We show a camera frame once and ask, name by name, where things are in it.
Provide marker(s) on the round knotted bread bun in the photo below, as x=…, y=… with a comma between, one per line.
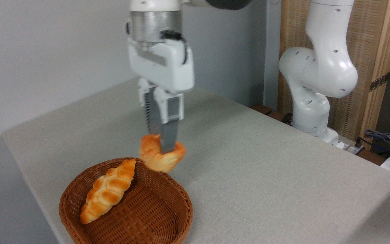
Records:
x=159, y=161

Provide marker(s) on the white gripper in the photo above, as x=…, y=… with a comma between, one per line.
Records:
x=168, y=67

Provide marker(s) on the black metal screen hinge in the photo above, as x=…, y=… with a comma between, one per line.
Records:
x=379, y=81

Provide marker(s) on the silver metal wrist flange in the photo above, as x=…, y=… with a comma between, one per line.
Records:
x=151, y=25

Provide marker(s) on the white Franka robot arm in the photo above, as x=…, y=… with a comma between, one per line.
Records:
x=323, y=67

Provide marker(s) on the wooden woven folding screen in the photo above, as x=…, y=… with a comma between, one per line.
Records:
x=371, y=37

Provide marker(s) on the long braided bread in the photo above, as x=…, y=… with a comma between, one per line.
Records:
x=108, y=189

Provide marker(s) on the brown wicker basket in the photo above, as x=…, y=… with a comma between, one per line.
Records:
x=147, y=210

